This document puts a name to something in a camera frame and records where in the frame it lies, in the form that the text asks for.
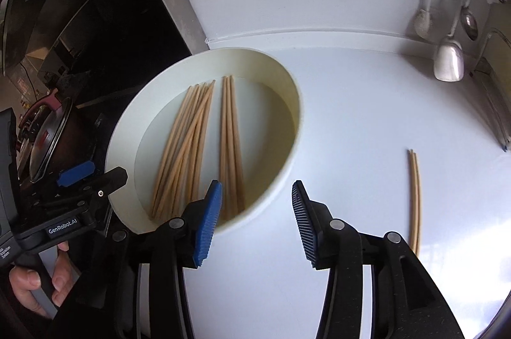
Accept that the person's left hand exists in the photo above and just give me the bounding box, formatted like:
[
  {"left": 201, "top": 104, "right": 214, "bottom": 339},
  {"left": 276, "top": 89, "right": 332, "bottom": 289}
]
[{"left": 9, "top": 241, "right": 79, "bottom": 319}]

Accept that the dark pot with lid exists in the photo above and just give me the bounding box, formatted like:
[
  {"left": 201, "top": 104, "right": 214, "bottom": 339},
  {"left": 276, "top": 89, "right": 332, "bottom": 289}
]
[{"left": 20, "top": 91, "right": 101, "bottom": 184}]

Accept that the white round bowl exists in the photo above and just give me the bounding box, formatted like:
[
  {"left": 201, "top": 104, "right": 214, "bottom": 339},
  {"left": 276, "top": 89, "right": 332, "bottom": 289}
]
[{"left": 106, "top": 48, "right": 302, "bottom": 235}]

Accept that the metal spatula hanging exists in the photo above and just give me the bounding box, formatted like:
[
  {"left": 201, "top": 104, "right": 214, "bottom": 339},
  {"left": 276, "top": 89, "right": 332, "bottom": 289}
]
[{"left": 433, "top": 0, "right": 464, "bottom": 83}]

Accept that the white dish brush hanging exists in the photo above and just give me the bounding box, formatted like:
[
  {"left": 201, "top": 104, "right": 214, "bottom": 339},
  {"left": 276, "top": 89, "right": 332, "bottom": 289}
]
[{"left": 414, "top": 0, "right": 432, "bottom": 40}]

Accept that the metal ladle hanging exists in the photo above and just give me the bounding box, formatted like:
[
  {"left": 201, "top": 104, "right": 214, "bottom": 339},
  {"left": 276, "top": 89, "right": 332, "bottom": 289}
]
[{"left": 460, "top": 0, "right": 479, "bottom": 41}]

